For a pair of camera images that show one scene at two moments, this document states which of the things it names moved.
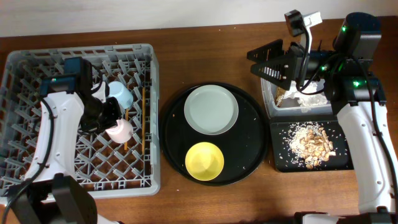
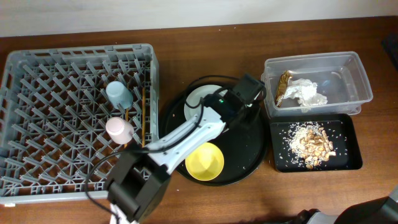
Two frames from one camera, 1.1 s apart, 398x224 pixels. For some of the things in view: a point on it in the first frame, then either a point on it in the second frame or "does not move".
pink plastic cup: x=121 y=132 does not move
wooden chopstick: x=127 y=116 does not move
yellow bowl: x=204 y=161 does not move
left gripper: x=109 y=109 to x=252 y=101
